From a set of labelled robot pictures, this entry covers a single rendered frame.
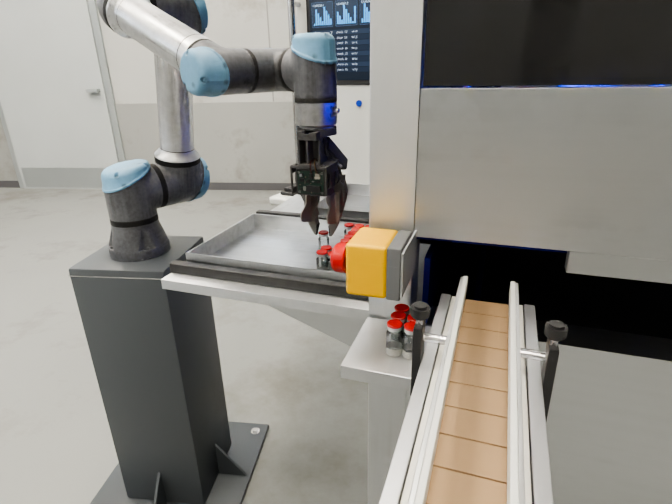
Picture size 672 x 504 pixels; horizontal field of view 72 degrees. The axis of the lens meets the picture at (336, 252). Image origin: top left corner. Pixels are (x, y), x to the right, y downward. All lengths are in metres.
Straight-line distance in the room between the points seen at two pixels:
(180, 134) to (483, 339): 0.92
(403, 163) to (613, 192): 0.25
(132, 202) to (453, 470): 1.00
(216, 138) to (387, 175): 4.53
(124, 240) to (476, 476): 1.03
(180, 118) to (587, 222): 0.95
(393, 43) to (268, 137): 4.35
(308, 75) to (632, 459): 0.76
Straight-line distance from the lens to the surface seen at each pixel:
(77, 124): 5.78
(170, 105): 1.25
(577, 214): 0.64
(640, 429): 0.80
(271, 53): 0.90
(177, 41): 0.91
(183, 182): 1.29
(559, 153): 0.62
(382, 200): 0.65
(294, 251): 0.97
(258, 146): 4.99
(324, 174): 0.83
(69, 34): 5.69
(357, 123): 1.71
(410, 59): 0.62
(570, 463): 0.84
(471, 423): 0.48
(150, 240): 1.27
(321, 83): 0.83
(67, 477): 1.91
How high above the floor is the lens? 1.24
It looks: 22 degrees down
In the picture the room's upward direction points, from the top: 1 degrees counter-clockwise
